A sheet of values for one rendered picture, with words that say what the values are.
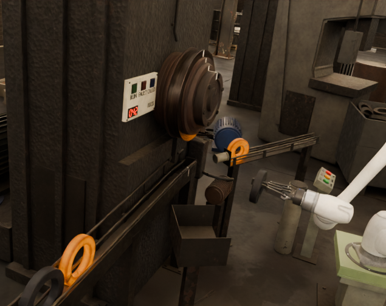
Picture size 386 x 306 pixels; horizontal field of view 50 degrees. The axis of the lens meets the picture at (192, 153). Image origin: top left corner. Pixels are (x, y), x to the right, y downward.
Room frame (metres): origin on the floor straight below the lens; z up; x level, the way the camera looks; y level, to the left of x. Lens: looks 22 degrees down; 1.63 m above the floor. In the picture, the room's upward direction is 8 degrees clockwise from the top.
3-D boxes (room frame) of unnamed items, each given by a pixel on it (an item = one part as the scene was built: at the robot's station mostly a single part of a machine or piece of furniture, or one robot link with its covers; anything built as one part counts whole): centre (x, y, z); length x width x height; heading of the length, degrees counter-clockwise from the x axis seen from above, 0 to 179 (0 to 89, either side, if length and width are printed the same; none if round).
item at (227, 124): (4.32, -0.35, 0.17); 0.57 x 0.31 x 0.34; 0
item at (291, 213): (2.47, -0.72, 0.26); 0.12 x 0.12 x 0.52
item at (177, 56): (2.09, 0.12, 1.12); 0.47 x 0.10 x 0.47; 160
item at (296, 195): (1.64, -0.47, 0.83); 0.09 x 0.08 x 0.07; 70
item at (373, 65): (6.43, -2.57, 0.45); 0.59 x 0.59 x 0.89
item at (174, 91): (2.07, 0.04, 1.11); 0.47 x 0.06 x 0.47; 160
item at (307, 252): (2.45, -0.88, 0.31); 0.24 x 0.16 x 0.62; 160
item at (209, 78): (2.03, -0.05, 1.11); 0.28 x 0.06 x 0.28; 160
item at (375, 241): (1.88, -1.04, 0.57); 0.18 x 0.16 x 0.22; 32
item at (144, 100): (1.79, 0.26, 1.15); 0.26 x 0.02 x 0.18; 160
